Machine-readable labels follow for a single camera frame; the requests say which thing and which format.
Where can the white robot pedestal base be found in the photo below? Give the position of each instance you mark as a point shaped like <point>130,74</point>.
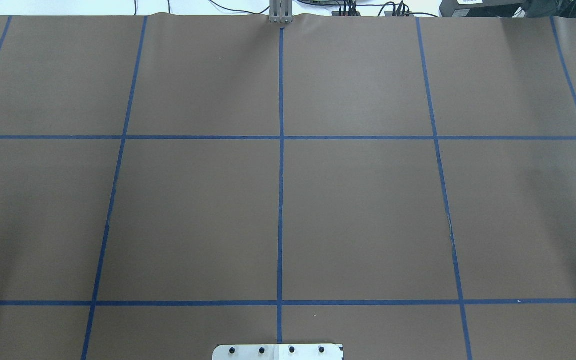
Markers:
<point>299,351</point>

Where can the aluminium frame post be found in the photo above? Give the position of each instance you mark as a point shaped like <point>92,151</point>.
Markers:
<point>281,12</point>

